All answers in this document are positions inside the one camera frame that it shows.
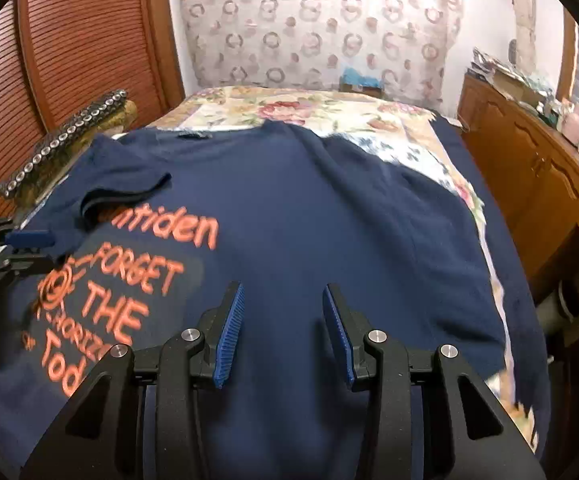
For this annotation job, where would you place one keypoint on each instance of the louvered wooden door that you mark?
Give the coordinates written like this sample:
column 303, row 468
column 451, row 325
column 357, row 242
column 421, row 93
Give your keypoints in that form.
column 79, row 35

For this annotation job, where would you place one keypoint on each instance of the studded olive handbag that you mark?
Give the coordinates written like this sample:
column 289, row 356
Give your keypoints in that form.
column 69, row 135

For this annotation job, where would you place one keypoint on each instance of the wooden cabinet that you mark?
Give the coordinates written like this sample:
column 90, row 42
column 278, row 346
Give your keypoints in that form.
column 524, row 175

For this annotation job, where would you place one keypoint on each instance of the clutter of small items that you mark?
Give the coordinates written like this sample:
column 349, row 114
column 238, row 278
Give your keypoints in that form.
column 514, row 80

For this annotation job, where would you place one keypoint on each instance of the navy printed t-shirt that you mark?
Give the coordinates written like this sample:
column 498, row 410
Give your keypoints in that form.
column 294, row 210

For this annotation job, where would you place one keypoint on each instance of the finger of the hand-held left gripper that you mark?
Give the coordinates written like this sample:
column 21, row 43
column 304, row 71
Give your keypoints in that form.
column 29, row 265
column 31, row 239

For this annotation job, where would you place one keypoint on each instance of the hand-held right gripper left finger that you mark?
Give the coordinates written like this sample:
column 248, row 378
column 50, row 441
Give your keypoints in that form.
column 229, row 335

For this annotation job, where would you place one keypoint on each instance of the navy blanket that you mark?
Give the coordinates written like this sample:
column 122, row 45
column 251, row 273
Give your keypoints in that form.
column 509, row 270

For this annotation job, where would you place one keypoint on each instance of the grey round bin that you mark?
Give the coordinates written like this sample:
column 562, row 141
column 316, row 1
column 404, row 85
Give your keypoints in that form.
column 562, row 305

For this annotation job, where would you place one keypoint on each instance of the floral bed quilt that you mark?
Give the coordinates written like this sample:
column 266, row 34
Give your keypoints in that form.
column 369, row 125

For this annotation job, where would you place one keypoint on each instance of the beige hanging cloth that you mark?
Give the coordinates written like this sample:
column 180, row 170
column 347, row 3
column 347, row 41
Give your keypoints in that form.
column 523, row 5

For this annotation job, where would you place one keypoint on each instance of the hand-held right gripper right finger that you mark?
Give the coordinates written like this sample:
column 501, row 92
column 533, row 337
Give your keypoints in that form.
column 339, row 335

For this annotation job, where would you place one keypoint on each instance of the pink box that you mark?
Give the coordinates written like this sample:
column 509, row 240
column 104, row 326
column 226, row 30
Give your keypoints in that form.
column 573, row 127

